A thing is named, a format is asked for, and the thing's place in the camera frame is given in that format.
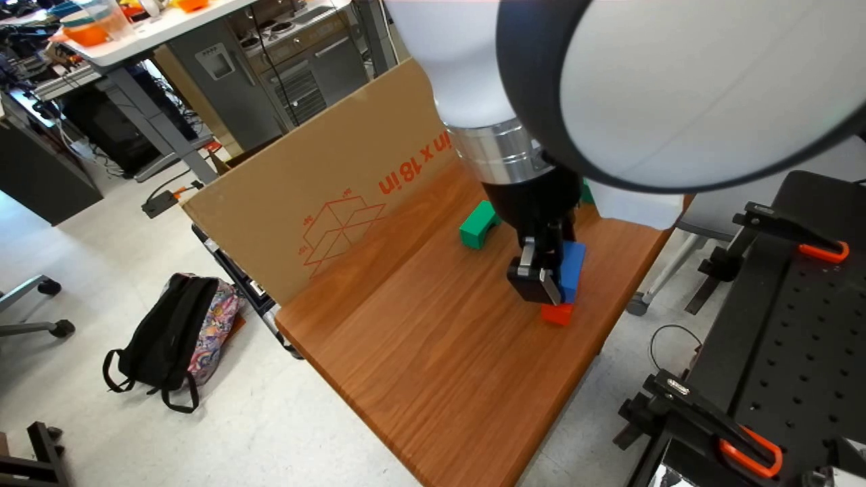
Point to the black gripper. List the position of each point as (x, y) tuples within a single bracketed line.
[(541, 215)]

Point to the blue building block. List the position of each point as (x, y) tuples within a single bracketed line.
[(571, 269)]

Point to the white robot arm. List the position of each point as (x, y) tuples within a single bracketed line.
[(632, 100)]

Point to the red building block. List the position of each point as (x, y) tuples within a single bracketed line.
[(558, 315)]

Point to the green building block rear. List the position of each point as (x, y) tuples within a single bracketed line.
[(478, 224)]

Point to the wooden table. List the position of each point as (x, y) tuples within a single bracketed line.
[(437, 353)]

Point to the orange black clamp front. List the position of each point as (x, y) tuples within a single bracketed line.
[(666, 396)]

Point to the orange black clamp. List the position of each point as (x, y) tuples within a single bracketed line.
[(807, 242), (666, 396)]

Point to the orange black clamp rear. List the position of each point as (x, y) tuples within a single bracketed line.
[(807, 242)]

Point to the black perforated mounting board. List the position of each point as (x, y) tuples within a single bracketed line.
[(786, 355)]

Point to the cardboard box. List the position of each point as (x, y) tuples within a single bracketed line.
[(288, 211)]

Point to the black backpack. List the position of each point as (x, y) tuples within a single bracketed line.
[(179, 341)]

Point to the white work table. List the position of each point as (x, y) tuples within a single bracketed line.
[(122, 48)]

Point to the orange bowl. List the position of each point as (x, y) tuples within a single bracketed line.
[(92, 28)]

